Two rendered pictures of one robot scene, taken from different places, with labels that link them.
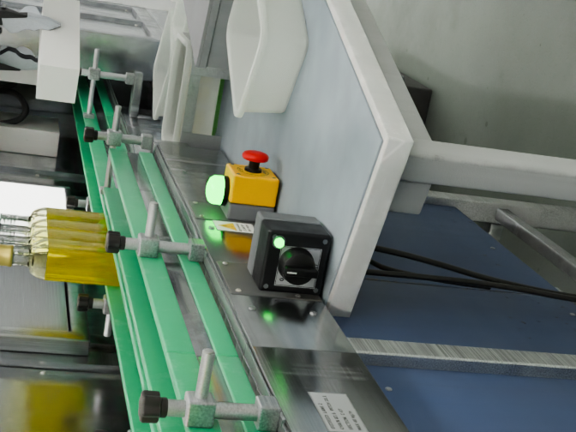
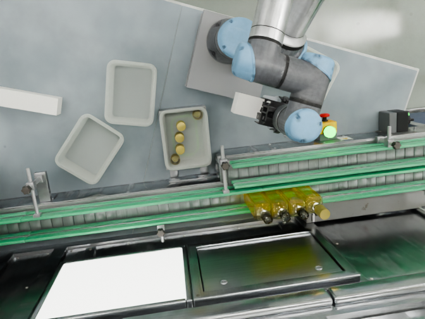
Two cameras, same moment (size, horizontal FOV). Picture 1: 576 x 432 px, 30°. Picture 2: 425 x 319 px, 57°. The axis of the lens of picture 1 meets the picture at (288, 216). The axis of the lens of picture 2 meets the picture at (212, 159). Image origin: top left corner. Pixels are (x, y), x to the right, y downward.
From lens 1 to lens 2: 238 cm
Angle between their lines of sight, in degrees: 76
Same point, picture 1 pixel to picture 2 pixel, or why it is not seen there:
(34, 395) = (360, 242)
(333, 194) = (386, 99)
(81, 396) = (349, 234)
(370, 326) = not seen: hidden behind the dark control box
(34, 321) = (303, 241)
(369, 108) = (401, 66)
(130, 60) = not seen: outside the picture
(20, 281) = (253, 252)
